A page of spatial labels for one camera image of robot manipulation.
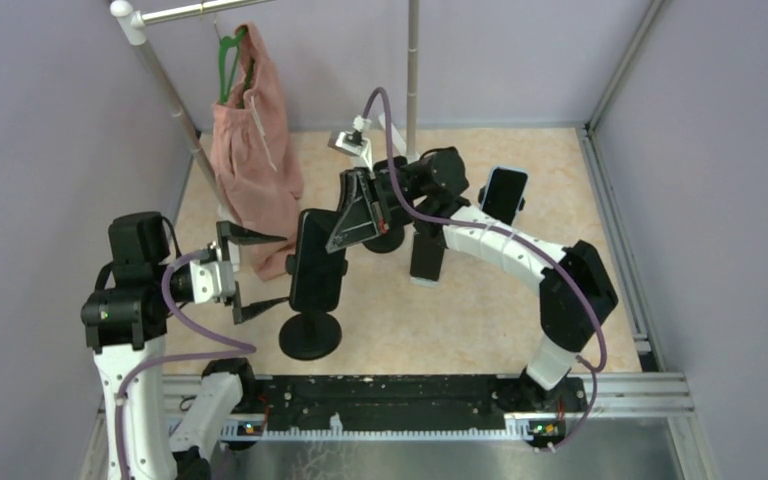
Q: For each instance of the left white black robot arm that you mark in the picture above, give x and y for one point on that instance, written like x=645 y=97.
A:
x=148 y=281

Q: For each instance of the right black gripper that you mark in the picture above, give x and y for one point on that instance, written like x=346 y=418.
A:
x=373 y=202

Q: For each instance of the white-edged smartphone on table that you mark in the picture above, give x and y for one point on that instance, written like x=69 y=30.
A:
x=426 y=260

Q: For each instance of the blue-cased smartphone on stand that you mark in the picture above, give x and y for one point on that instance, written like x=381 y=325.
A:
x=506 y=177

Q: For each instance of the green clothes hanger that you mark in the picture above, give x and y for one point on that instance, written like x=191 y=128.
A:
x=229 y=54

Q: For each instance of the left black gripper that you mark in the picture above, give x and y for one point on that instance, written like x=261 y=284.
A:
x=234 y=300

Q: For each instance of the metal clothes rack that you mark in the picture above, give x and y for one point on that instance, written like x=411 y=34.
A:
x=133 y=22

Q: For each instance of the wrist white camera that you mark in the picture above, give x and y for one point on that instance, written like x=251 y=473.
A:
x=212 y=281
x=354 y=144

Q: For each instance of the pink hanging garment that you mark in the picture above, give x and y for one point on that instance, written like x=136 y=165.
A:
x=254 y=163

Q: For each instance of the black smartphone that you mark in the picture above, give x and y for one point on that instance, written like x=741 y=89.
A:
x=316 y=274

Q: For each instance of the black phone stand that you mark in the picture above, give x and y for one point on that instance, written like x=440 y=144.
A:
x=387 y=243
x=501 y=200
x=308 y=336

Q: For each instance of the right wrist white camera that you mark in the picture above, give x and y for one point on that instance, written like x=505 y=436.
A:
x=354 y=144

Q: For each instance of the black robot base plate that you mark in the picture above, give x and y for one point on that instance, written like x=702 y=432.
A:
x=404 y=407

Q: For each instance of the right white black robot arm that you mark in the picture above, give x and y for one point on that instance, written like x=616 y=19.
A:
x=575 y=292

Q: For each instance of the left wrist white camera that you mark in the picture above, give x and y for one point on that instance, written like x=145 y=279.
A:
x=212 y=281

